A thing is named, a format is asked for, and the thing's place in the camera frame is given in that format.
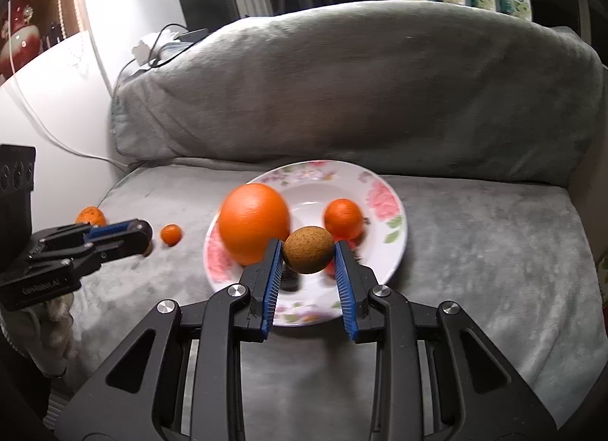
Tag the small kumquat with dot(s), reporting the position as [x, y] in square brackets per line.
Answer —
[171, 235]

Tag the speckled orange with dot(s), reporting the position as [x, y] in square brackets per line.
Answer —
[90, 216]

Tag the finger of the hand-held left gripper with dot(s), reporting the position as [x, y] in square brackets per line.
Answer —
[111, 230]
[123, 248]

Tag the tangerine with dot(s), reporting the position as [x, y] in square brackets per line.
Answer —
[343, 218]

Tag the floral white plate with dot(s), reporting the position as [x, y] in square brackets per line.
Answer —
[308, 189]

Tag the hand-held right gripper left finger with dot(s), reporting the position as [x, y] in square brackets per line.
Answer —
[273, 289]

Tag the grey fleece cushion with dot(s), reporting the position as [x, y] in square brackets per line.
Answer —
[332, 89]

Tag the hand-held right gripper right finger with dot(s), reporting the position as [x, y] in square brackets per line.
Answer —
[344, 289]

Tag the person's left hand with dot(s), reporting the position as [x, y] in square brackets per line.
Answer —
[52, 332]

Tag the red ornament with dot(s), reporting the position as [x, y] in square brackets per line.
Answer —
[16, 37]

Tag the white power strip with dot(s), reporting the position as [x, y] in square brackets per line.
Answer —
[142, 49]

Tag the black power adapter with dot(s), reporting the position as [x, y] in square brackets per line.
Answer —
[192, 35]

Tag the red cherry tomato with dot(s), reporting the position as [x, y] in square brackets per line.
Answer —
[351, 240]

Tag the white side panel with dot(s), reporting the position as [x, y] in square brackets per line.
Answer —
[57, 104]

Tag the large smooth orange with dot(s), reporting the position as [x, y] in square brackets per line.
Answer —
[254, 222]

